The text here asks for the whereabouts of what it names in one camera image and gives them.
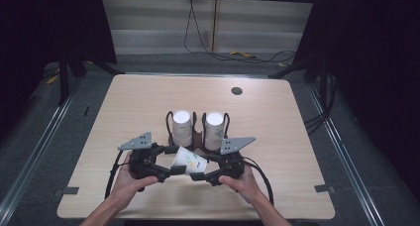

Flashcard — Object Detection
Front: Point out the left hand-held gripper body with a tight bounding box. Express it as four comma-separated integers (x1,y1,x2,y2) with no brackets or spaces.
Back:
117,131,162,180

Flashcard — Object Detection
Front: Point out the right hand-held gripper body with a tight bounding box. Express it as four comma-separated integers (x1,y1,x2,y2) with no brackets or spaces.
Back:
219,136,257,179

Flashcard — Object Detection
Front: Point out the patterned white paper cup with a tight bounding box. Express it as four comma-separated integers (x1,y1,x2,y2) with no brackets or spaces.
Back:
171,146,208,176

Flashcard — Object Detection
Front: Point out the stack of white paper cups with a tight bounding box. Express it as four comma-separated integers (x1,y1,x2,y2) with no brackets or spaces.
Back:
203,111,226,152
171,110,193,148

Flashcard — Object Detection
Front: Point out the dark brown double cup holder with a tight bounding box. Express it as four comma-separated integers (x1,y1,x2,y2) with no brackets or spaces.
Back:
165,110,231,155

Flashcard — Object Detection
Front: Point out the person's right hand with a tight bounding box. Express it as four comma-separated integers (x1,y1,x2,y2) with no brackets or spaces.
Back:
218,172,265,206

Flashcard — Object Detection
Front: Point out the person's left hand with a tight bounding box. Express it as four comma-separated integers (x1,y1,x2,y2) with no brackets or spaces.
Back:
110,153,158,207

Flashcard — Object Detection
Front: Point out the grey tape piece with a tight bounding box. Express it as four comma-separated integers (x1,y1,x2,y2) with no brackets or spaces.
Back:
314,183,336,194
52,186,80,196

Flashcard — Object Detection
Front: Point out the long yellow floor scrap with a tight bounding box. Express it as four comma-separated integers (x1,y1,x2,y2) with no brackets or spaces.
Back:
230,51,260,59

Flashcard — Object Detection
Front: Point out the black metal stand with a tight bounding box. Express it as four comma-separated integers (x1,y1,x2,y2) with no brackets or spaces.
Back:
267,51,332,103
57,51,87,107

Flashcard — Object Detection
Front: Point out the black curtain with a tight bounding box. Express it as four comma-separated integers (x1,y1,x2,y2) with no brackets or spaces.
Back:
0,0,118,141
291,0,420,200

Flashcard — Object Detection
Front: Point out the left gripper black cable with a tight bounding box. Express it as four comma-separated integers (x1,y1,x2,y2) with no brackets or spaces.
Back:
104,150,132,200

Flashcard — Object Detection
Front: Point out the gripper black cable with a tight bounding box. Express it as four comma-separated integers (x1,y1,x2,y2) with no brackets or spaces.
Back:
104,150,132,200
242,156,275,206

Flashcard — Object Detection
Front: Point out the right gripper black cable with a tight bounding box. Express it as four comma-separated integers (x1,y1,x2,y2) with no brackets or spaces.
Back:
242,156,275,206

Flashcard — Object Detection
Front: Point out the bundle of black floor cables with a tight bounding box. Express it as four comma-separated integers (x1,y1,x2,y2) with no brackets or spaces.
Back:
303,73,339,137

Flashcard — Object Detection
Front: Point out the metal floor rail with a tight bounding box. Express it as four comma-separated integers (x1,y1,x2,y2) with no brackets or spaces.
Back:
0,76,83,218
306,82,386,226

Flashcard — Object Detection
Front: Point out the hanging black wall cable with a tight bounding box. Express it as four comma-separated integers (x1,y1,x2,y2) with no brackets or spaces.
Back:
183,0,297,64

